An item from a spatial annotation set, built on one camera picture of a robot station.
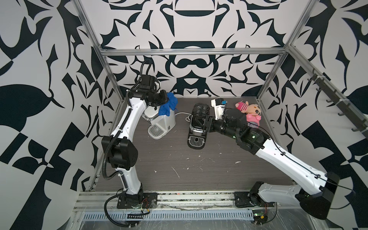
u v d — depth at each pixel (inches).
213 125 23.4
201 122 24.9
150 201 29.0
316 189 15.3
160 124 39.6
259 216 28.1
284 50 36.0
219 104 23.4
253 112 40.3
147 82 25.5
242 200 29.1
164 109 31.5
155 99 27.6
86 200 29.8
